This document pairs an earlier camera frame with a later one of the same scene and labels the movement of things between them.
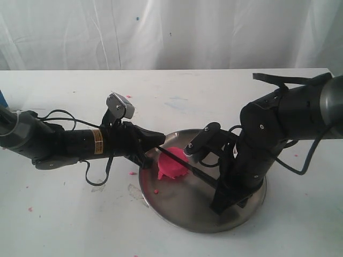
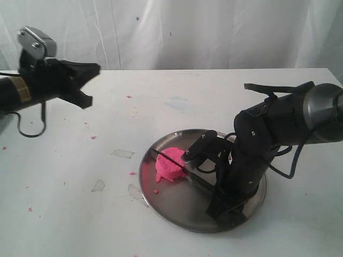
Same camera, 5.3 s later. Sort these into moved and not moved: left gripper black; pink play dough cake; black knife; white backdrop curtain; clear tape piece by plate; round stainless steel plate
Moved: black knife; left gripper black
Not moved: round stainless steel plate; pink play dough cake; clear tape piece by plate; white backdrop curtain
